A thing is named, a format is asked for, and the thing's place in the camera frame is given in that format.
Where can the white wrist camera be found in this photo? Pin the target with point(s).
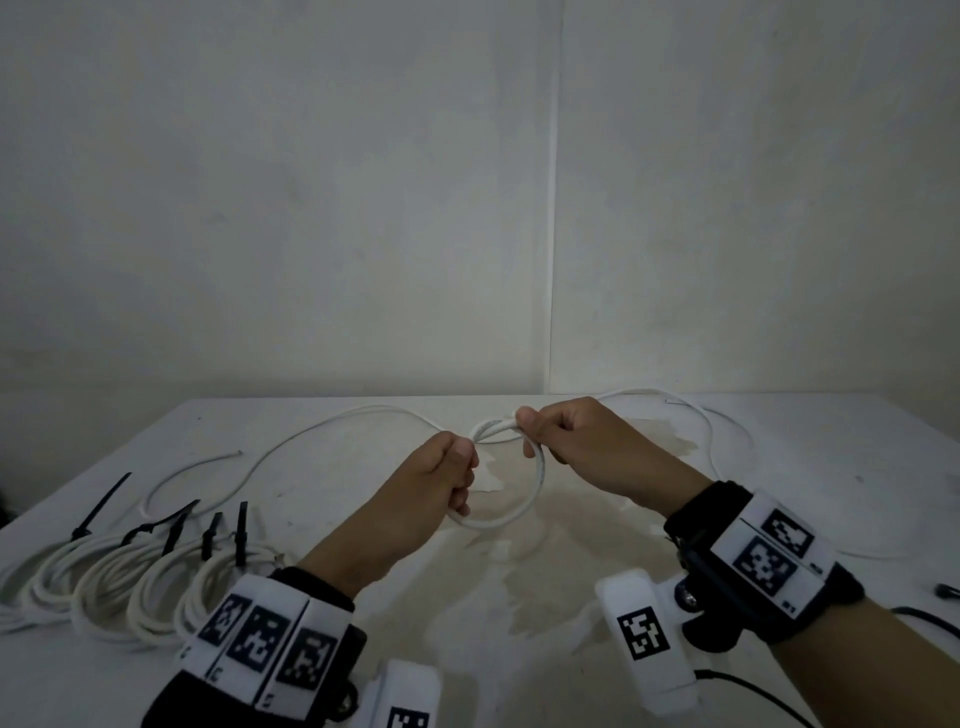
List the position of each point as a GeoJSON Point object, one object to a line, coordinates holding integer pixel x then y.
{"type": "Point", "coordinates": [405, 697]}
{"type": "Point", "coordinates": [645, 637]}

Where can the black right wristband white markers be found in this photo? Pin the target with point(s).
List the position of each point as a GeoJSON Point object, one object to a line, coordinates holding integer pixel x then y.
{"type": "Point", "coordinates": [765, 562]}

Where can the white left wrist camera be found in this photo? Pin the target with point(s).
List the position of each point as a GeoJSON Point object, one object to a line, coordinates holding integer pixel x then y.
{"type": "Point", "coordinates": [405, 697]}

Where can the black wristband white markers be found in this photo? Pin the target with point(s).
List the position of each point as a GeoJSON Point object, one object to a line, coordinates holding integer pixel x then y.
{"type": "Point", "coordinates": [765, 562]}
{"type": "Point", "coordinates": [255, 645]}

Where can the person's left forearm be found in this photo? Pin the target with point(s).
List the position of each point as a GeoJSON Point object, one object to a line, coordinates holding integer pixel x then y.
{"type": "Point", "coordinates": [352, 555]}

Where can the black left wristband white markers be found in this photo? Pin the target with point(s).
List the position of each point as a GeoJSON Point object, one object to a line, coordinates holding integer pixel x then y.
{"type": "Point", "coordinates": [255, 645]}

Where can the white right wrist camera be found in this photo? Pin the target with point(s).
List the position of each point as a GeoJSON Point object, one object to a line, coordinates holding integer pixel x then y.
{"type": "Point", "coordinates": [645, 637]}

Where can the black plastic zip tie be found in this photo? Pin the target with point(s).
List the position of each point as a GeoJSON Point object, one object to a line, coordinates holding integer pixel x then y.
{"type": "Point", "coordinates": [169, 517]}
{"type": "Point", "coordinates": [101, 506]}
{"type": "Point", "coordinates": [211, 536]}
{"type": "Point", "coordinates": [241, 532]}
{"type": "Point", "coordinates": [174, 536]}

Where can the person's right forearm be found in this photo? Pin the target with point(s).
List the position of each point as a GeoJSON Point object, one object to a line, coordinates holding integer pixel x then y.
{"type": "Point", "coordinates": [877, 667]}

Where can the bunch of black zip ties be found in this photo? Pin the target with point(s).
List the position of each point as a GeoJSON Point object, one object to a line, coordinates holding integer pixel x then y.
{"type": "Point", "coordinates": [946, 592]}

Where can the person's left hand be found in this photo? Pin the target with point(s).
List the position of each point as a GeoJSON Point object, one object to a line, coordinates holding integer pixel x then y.
{"type": "Point", "coordinates": [431, 487]}

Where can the person's right hand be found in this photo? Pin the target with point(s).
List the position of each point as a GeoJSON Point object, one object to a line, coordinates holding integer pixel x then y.
{"type": "Point", "coordinates": [607, 450]}

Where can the black metal shelf rack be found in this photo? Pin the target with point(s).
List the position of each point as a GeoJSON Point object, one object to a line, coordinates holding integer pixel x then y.
{"type": "Point", "coordinates": [3, 510]}

